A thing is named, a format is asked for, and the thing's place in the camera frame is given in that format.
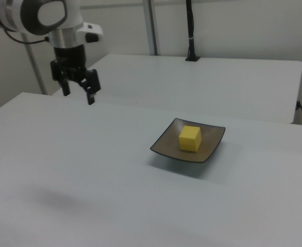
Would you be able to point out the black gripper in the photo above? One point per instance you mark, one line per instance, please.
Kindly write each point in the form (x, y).
(69, 59)

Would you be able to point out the yellow foam cube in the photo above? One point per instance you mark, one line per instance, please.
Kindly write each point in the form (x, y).
(189, 140)

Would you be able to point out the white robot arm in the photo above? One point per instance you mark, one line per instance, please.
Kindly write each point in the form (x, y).
(24, 15)

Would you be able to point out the brown square ceramic plate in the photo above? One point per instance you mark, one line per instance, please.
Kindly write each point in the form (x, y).
(166, 146)

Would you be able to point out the black pole stand with band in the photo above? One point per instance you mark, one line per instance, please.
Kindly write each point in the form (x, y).
(191, 31)

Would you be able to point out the aluminium frame post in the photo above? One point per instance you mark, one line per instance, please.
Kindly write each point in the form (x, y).
(151, 25)

